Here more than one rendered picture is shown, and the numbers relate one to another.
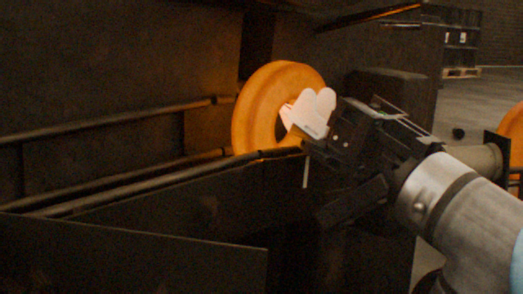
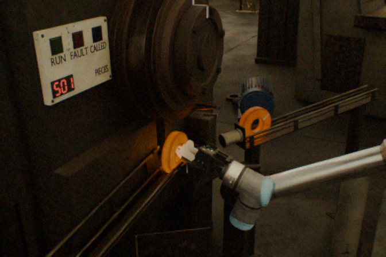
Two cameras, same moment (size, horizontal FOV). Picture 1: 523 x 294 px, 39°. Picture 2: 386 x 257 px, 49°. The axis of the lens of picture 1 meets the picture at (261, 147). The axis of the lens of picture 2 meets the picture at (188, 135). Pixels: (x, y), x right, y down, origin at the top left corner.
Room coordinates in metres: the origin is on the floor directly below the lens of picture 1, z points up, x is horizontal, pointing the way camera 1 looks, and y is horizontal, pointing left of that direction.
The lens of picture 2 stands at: (-0.41, 0.29, 1.42)
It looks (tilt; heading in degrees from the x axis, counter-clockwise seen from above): 24 degrees down; 345
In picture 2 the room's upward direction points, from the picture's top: 1 degrees counter-clockwise
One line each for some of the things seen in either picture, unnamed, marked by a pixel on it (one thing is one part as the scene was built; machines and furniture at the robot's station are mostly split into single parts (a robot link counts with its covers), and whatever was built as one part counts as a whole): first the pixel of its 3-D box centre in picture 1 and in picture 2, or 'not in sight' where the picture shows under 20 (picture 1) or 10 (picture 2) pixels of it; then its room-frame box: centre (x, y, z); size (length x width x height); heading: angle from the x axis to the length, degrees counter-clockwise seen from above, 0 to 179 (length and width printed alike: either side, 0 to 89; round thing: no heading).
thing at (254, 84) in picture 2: not in sight; (255, 98); (2.86, -1.23, 0.17); 0.57 x 0.31 x 0.34; 158
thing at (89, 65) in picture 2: not in sight; (77, 58); (0.74, 0.28, 1.15); 0.26 x 0.02 x 0.18; 138
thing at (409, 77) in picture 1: (379, 149); (201, 141); (1.10, -0.18, 0.68); 0.11 x 0.08 x 0.24; 48
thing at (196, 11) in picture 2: not in sight; (201, 51); (0.85, -0.10, 1.11); 0.28 x 0.06 x 0.28; 138
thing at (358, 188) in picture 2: not in sight; (350, 210); (1.01, -0.89, 0.26); 0.12 x 0.12 x 0.52
